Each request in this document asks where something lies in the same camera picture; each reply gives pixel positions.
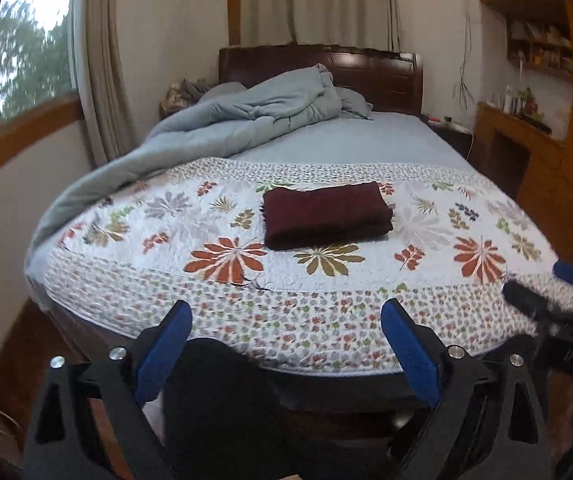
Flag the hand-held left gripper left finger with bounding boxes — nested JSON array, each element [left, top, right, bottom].
[[24, 300, 193, 480]]

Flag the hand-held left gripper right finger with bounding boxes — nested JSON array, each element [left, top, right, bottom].
[[381, 297, 552, 480]]

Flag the maroon pants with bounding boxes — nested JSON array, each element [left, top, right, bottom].
[[260, 181, 395, 252]]

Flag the floral quilt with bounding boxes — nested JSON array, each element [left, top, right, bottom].
[[41, 156, 573, 376]]

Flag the wooden desk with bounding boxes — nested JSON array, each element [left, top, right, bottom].
[[474, 102, 567, 221]]

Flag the dark wooden nightstand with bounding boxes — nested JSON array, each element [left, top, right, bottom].
[[419, 115, 475, 161]]

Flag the cluster of small bottles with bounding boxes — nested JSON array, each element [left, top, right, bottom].
[[491, 85, 553, 135]]

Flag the light blue bed sheet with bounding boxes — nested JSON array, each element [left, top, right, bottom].
[[236, 110, 470, 171]]

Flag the grey comforter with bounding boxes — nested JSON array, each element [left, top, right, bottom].
[[24, 63, 375, 281]]

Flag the patterned pillow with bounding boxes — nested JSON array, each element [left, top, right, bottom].
[[160, 78, 207, 116]]

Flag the wooden window sill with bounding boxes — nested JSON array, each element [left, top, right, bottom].
[[0, 92, 84, 196]]

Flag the dark wooden headboard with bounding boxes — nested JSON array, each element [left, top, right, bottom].
[[218, 44, 425, 116]]

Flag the beige curtain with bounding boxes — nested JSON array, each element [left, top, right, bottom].
[[240, 0, 400, 53], [74, 0, 140, 168]]

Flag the glass window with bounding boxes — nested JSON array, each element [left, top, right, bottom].
[[0, 0, 80, 148]]

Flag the dark wooden bed frame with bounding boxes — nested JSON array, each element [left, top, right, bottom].
[[41, 305, 472, 441]]

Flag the wooden wall shelf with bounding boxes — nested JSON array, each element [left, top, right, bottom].
[[505, 15, 573, 81]]

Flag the dark hanging cable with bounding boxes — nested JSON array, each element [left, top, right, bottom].
[[454, 0, 482, 111]]

